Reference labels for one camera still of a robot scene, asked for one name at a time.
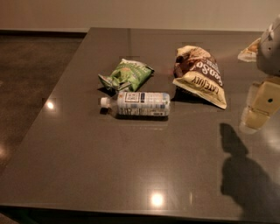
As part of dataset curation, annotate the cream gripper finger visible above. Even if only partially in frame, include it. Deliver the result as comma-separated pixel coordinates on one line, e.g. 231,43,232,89
246,82,260,108
243,107,270,130

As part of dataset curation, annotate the green chip bag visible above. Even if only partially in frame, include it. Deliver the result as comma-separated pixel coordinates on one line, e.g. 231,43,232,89
98,59,154,92

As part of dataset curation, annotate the small cream wrapper packet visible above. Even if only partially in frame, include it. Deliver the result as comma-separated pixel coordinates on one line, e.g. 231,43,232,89
237,38,261,62

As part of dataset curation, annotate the blue plastic water bottle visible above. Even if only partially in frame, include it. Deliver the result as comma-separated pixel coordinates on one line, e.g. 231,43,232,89
100,92,171,117

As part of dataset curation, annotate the brown and cream snack bag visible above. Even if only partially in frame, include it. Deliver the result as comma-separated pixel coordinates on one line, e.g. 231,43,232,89
172,45,227,109

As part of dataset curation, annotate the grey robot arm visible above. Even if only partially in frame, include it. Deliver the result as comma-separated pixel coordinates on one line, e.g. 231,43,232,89
238,16,280,133

